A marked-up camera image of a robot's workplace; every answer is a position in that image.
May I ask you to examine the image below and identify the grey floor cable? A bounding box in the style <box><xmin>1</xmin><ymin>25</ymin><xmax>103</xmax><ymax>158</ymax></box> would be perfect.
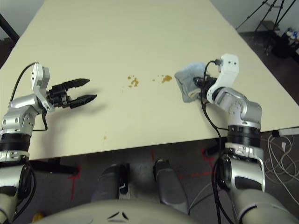
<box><xmin>189</xmin><ymin>179</ymin><xmax>217</xmax><ymax>210</ymax></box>

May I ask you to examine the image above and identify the small yellow object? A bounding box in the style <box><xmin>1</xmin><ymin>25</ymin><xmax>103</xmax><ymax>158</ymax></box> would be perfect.
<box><xmin>32</xmin><ymin>211</ymin><xmax>45</xmax><ymax>223</ymax></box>

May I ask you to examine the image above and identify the black frame side table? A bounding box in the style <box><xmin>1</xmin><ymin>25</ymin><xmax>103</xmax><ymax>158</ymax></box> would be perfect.
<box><xmin>0</xmin><ymin>13</ymin><xmax>21</xmax><ymax>42</ymax></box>

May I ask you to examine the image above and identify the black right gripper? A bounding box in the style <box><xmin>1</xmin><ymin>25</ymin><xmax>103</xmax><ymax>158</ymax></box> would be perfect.
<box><xmin>193</xmin><ymin>77</ymin><xmax>217</xmax><ymax>93</ymax></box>

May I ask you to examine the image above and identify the black bag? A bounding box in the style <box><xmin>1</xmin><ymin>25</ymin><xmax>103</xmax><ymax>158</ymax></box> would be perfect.
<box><xmin>272</xmin><ymin>30</ymin><xmax>299</xmax><ymax>59</ymax></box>

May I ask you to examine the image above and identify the brown spill large blot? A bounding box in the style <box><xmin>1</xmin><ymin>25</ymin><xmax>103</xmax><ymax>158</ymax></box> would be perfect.
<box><xmin>152</xmin><ymin>74</ymin><xmax>173</xmax><ymax>84</ymax></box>

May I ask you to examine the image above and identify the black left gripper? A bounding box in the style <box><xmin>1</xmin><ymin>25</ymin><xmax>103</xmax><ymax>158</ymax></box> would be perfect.
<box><xmin>47</xmin><ymin>78</ymin><xmax>98</xmax><ymax>110</ymax></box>

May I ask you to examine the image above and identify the dark foam floor mat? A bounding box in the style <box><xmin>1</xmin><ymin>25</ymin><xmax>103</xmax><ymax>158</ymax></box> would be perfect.
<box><xmin>0</xmin><ymin>38</ymin><xmax>17</xmax><ymax>69</ymax></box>

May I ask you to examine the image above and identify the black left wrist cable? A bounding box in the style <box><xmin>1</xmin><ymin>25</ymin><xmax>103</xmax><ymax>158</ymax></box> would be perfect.
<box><xmin>10</xmin><ymin>62</ymin><xmax>49</xmax><ymax>132</ymax></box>

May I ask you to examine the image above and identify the brown spill with droplets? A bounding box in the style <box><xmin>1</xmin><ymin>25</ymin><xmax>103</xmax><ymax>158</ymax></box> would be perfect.
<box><xmin>127</xmin><ymin>75</ymin><xmax>140</xmax><ymax>88</ymax></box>

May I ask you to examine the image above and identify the black tripod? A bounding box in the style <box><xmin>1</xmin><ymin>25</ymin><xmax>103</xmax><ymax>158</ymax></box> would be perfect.
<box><xmin>235</xmin><ymin>0</ymin><xmax>296</xmax><ymax>32</ymax></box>

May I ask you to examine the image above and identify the grey left robot leg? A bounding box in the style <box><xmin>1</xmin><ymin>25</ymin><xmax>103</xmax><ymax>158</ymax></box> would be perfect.
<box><xmin>90</xmin><ymin>163</ymin><xmax>130</xmax><ymax>203</ymax></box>

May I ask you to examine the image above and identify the black table foot long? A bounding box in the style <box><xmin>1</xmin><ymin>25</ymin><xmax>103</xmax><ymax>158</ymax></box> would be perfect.
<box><xmin>30</xmin><ymin>158</ymin><xmax>79</xmax><ymax>175</ymax></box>

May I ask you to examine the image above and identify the grey robot torso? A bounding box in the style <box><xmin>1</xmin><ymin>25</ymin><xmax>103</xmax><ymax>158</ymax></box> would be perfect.
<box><xmin>35</xmin><ymin>198</ymin><xmax>234</xmax><ymax>224</ymax></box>

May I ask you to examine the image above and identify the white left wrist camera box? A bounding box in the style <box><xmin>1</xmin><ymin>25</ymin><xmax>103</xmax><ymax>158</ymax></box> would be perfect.
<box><xmin>30</xmin><ymin>62</ymin><xmax>51</xmax><ymax>111</ymax></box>

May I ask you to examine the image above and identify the white power strip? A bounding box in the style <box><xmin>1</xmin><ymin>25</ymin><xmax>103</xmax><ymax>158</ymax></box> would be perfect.
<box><xmin>272</xmin><ymin>128</ymin><xmax>299</xmax><ymax>137</ymax></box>

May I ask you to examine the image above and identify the grey right robot leg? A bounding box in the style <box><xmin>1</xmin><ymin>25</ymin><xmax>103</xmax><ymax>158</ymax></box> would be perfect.
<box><xmin>153</xmin><ymin>159</ymin><xmax>190</xmax><ymax>215</ymax></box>

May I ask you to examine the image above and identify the grey robot leg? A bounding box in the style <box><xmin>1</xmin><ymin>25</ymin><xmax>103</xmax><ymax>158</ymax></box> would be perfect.
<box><xmin>153</xmin><ymin>159</ymin><xmax>190</xmax><ymax>215</ymax></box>
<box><xmin>90</xmin><ymin>163</ymin><xmax>130</xmax><ymax>203</ymax></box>

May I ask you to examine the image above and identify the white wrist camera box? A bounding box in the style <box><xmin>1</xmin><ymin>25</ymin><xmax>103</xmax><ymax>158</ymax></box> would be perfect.
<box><xmin>206</xmin><ymin>54</ymin><xmax>240</xmax><ymax>104</ymax></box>
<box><xmin>30</xmin><ymin>62</ymin><xmax>51</xmax><ymax>111</ymax></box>

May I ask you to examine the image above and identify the light blue rag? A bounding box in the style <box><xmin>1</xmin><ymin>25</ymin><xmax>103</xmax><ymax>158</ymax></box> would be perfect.
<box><xmin>174</xmin><ymin>62</ymin><xmax>211</xmax><ymax>103</ymax></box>

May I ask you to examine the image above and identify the white tangled cable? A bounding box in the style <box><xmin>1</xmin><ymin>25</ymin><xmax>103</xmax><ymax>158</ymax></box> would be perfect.
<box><xmin>263</xmin><ymin>134</ymin><xmax>299</xmax><ymax>190</ymax></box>

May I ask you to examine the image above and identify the white bottle blue cap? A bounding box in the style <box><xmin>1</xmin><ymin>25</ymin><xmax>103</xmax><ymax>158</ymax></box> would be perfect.
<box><xmin>286</xmin><ymin>27</ymin><xmax>299</xmax><ymax>43</ymax></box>

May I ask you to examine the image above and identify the black metal stand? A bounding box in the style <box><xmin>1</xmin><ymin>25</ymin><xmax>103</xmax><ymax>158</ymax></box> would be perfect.
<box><xmin>255</xmin><ymin>20</ymin><xmax>281</xmax><ymax>56</ymax></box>

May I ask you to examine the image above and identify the black table foot short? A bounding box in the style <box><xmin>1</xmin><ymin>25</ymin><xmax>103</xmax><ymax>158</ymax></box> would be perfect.
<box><xmin>205</xmin><ymin>142</ymin><xmax>221</xmax><ymax>157</ymax></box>

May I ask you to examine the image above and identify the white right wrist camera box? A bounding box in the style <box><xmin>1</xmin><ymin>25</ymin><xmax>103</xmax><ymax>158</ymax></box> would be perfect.
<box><xmin>206</xmin><ymin>54</ymin><xmax>240</xmax><ymax>104</ymax></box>

